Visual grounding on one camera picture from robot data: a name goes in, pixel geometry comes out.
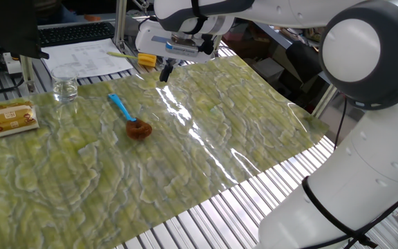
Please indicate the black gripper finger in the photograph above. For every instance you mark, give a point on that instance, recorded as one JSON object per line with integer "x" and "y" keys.
{"x": 163, "y": 74}
{"x": 169, "y": 71}

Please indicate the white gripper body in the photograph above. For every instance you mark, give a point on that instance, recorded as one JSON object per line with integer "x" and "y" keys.
{"x": 147, "y": 48}

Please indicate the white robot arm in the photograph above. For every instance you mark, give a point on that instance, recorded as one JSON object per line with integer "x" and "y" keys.
{"x": 358, "y": 155}

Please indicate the printed white paper sheet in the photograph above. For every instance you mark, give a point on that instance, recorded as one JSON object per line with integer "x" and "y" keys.
{"x": 88, "y": 58}

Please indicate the small orange item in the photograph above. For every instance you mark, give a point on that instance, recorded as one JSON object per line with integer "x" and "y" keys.
{"x": 92, "y": 18}

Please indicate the black keyboard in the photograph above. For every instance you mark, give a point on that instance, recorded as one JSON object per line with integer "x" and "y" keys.
{"x": 76, "y": 34}

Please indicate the clear glass beaker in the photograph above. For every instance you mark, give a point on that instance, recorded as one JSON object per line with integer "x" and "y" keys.
{"x": 64, "y": 88}

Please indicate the seated person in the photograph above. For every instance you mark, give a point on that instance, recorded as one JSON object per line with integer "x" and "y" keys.
{"x": 61, "y": 15}

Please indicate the grey box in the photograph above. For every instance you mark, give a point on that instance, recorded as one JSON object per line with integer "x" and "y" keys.
{"x": 268, "y": 69}

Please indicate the black bag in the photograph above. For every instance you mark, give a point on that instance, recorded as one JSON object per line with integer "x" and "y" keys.
{"x": 302, "y": 62}

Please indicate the green marble-pattern mat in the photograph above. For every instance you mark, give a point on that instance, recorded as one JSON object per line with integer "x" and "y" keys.
{"x": 81, "y": 180}

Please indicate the white power adapter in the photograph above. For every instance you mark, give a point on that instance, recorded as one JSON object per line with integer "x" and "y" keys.
{"x": 11, "y": 64}

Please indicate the black monitor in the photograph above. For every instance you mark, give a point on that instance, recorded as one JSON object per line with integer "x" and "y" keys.
{"x": 5, "y": 24}

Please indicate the yellow snack package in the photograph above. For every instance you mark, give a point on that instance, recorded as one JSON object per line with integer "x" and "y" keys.
{"x": 10, "y": 119}

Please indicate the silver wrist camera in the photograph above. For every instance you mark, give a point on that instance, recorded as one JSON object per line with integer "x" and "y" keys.
{"x": 183, "y": 48}

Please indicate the aluminium frame post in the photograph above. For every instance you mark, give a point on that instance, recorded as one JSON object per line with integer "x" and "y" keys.
{"x": 120, "y": 20}
{"x": 27, "y": 74}

